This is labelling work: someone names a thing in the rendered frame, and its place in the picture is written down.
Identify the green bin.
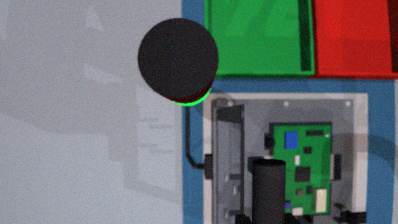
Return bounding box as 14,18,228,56
204,0,314,79

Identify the red bin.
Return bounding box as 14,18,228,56
307,0,398,80

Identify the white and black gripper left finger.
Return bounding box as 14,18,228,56
235,214,252,224

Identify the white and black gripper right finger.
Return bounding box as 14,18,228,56
284,213,301,224

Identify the green circuit board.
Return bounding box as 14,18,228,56
273,125,331,215

